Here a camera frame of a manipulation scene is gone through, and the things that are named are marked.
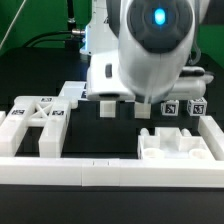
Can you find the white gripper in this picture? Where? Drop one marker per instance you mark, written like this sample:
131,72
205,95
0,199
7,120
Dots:
104,83

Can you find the white chair seat panel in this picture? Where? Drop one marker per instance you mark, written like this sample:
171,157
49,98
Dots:
172,143

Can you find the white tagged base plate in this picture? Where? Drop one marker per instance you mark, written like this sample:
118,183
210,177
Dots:
75,89

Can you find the white chair back frame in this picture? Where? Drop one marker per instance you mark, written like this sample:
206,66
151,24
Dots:
52,114

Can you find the white U-shaped fence frame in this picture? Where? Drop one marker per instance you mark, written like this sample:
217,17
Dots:
123,172

